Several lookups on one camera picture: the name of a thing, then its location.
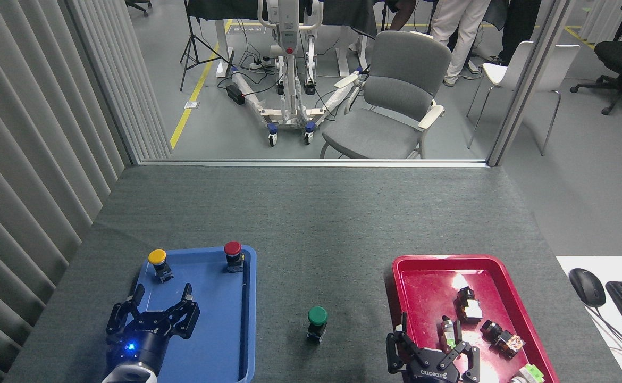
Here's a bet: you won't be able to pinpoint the white and green switch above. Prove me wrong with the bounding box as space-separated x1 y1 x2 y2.
509 363 545 383

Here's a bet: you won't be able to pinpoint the yellow push button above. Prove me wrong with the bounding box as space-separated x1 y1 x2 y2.
147 248 175 283

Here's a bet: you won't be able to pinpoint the silver post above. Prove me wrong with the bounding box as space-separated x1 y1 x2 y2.
486 0 577 167

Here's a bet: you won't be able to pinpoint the person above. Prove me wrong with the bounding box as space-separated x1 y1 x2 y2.
431 0 493 87
494 0 542 67

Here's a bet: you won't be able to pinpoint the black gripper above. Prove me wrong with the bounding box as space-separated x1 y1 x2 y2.
106 282 201 371
386 311 481 383

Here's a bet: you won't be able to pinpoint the black and orange switch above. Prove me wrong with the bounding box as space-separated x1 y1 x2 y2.
480 319 526 360

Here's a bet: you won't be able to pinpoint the white stand on wheels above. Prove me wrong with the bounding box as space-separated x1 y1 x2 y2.
230 0 367 147

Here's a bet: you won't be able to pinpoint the white desk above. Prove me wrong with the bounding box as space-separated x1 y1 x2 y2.
556 255 622 383

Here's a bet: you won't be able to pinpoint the grey switch with green base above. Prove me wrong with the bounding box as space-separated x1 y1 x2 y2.
439 315 464 352

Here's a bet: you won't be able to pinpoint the red push button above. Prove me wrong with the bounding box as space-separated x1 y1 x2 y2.
223 240 246 273

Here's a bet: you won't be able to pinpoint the black desk cables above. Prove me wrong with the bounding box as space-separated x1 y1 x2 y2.
587 304 622 376

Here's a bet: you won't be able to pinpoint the white plastic chair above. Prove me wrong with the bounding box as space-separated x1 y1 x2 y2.
466 40 581 156

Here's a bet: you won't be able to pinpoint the black and white switch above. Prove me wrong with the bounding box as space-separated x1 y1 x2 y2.
453 286 483 324

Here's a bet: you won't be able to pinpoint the red plastic tray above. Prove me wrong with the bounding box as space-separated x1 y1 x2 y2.
391 254 560 383

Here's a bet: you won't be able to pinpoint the green push button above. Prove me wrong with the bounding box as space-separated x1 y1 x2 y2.
306 306 329 344

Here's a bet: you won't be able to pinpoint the black draped table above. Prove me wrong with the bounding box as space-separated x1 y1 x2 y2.
186 0 381 39

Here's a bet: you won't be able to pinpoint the black tripod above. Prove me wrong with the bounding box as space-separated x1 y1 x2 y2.
180 0 234 92

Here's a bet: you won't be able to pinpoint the black computer mouse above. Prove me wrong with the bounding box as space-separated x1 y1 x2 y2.
568 268 607 307

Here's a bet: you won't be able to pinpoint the grey padded chair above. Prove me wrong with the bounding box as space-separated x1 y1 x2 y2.
319 30 452 159

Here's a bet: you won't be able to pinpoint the blue plastic tray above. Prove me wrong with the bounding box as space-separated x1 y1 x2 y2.
122 245 257 383

